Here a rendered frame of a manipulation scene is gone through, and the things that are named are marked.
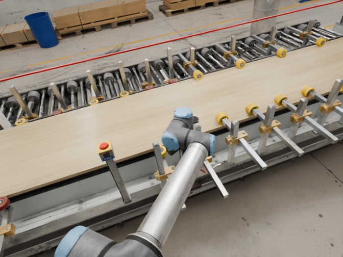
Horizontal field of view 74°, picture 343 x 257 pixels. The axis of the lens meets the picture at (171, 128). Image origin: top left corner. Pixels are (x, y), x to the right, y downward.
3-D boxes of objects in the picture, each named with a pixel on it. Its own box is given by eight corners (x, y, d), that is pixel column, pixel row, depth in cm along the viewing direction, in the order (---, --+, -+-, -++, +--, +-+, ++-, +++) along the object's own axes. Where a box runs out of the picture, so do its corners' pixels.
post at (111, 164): (131, 201, 148) (113, 157, 118) (124, 204, 147) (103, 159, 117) (130, 195, 151) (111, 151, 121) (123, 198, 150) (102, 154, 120)
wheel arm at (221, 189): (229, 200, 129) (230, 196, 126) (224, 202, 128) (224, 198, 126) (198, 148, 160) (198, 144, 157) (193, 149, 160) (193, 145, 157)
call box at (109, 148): (116, 158, 118) (112, 148, 112) (102, 162, 116) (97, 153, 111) (114, 149, 123) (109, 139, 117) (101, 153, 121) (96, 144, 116)
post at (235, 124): (232, 170, 167) (239, 122, 135) (228, 172, 167) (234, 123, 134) (230, 166, 170) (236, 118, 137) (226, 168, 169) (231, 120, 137)
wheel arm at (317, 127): (337, 142, 138) (339, 138, 136) (332, 144, 138) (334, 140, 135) (282, 99, 174) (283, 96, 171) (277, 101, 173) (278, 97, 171)
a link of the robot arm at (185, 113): (169, 114, 104) (177, 102, 111) (171, 133, 113) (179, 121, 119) (188, 119, 101) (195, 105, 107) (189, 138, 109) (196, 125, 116)
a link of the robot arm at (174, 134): (182, 140, 93) (192, 121, 101) (157, 134, 97) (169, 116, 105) (184, 155, 99) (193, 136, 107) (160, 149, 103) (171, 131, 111)
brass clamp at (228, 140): (247, 140, 148) (248, 135, 144) (228, 147, 145) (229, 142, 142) (242, 134, 152) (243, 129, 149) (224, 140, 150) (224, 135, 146)
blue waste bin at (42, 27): (61, 46, 564) (47, 15, 515) (37, 51, 554) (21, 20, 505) (62, 37, 606) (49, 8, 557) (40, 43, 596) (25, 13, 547)
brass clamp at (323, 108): (339, 109, 161) (342, 103, 158) (324, 114, 159) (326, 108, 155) (332, 104, 165) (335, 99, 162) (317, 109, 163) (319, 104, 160)
